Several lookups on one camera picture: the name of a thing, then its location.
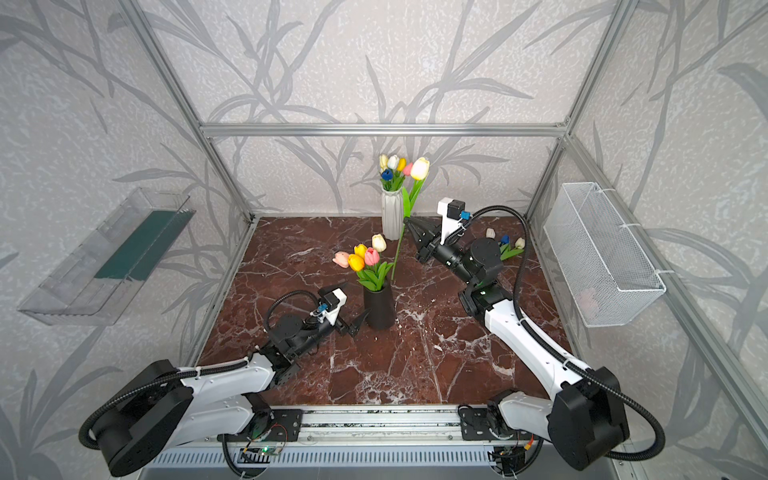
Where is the black cylindrical vase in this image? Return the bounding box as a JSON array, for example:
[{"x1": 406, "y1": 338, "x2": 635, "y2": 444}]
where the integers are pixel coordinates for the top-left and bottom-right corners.
[{"x1": 363, "y1": 280, "x2": 396, "y2": 331}]

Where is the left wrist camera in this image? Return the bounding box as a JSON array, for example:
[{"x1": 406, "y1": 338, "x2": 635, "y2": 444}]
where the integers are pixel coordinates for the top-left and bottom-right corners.
[{"x1": 312, "y1": 289, "x2": 347, "y2": 327}]

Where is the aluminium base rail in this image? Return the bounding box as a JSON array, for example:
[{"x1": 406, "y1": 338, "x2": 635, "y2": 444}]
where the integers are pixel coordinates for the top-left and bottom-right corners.
[{"x1": 239, "y1": 403, "x2": 631, "y2": 448}]

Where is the tulip bunch on table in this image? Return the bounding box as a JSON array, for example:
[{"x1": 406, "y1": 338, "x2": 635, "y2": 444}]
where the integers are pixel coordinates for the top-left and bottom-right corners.
[{"x1": 485, "y1": 228, "x2": 526, "y2": 261}]

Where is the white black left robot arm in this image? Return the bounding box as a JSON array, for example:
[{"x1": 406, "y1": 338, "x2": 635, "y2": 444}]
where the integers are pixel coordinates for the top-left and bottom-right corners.
[{"x1": 78, "y1": 284, "x2": 370, "y2": 477}]

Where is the aluminium frame profile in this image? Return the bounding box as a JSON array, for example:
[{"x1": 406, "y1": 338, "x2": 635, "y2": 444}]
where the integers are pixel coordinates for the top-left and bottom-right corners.
[{"x1": 119, "y1": 1, "x2": 767, "y2": 447}]

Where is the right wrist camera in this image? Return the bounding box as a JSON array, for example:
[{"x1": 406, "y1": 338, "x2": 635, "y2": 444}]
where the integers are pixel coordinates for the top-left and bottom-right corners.
[{"x1": 437, "y1": 197, "x2": 471, "y2": 244}]

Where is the clear plastic wall shelf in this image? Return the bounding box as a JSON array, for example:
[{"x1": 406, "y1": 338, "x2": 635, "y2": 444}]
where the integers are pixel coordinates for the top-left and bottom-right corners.
[{"x1": 18, "y1": 188, "x2": 196, "y2": 326}]

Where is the white ribbed ceramic vase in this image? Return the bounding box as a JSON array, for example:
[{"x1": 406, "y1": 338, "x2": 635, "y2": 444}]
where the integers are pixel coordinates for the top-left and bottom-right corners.
[{"x1": 381, "y1": 188, "x2": 404, "y2": 241}]

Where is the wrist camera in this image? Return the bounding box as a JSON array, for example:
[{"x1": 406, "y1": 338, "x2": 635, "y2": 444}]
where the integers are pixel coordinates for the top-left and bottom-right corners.
[
  {"x1": 437, "y1": 197, "x2": 471, "y2": 244},
  {"x1": 312, "y1": 289, "x2": 347, "y2": 327}
]

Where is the pink yellow tulip bundle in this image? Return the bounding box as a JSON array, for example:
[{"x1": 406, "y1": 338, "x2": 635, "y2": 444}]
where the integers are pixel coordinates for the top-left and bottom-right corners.
[{"x1": 332, "y1": 244, "x2": 394, "y2": 292}]

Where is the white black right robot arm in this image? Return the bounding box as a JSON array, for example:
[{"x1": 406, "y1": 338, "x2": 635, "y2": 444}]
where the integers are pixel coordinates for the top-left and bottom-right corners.
[{"x1": 403, "y1": 199, "x2": 666, "y2": 471}]

